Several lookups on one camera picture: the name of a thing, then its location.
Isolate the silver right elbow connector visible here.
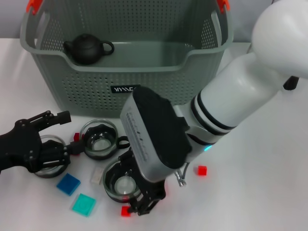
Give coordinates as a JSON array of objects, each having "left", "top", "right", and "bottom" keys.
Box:
[{"left": 175, "top": 163, "right": 191, "bottom": 188}]

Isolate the orange basket handle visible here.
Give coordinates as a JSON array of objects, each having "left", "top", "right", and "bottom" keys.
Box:
[{"left": 26, "top": 0, "right": 231, "bottom": 15}]

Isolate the grey perforated storage basket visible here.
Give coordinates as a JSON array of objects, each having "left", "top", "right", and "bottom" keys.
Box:
[{"left": 19, "top": 0, "right": 234, "bottom": 120}]

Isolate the black clay teapot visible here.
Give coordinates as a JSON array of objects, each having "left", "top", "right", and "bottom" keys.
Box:
[{"left": 63, "top": 33, "right": 115, "bottom": 65}]

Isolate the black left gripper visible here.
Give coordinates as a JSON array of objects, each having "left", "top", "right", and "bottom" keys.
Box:
[{"left": 0, "top": 110, "right": 85, "bottom": 174}]

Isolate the blue square tile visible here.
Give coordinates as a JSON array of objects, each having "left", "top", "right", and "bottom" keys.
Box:
[{"left": 56, "top": 172, "right": 81, "bottom": 197}]

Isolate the red building brick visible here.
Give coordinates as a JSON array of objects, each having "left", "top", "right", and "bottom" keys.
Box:
[{"left": 73, "top": 131, "right": 82, "bottom": 157}]

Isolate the glass teacup with black holder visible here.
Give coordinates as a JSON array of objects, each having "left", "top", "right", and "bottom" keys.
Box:
[
  {"left": 32, "top": 134, "right": 72, "bottom": 179},
  {"left": 102, "top": 160, "right": 145, "bottom": 204},
  {"left": 79, "top": 119, "right": 132, "bottom": 161}
]

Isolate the teal square tile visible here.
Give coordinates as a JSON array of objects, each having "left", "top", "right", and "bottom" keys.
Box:
[{"left": 71, "top": 193, "right": 97, "bottom": 218}]

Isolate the glass teapot with black handle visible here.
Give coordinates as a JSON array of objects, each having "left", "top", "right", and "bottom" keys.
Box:
[{"left": 282, "top": 75, "right": 299, "bottom": 91}]

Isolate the translucent white brick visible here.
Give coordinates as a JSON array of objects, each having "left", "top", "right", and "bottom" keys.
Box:
[{"left": 90, "top": 167, "right": 104, "bottom": 185}]

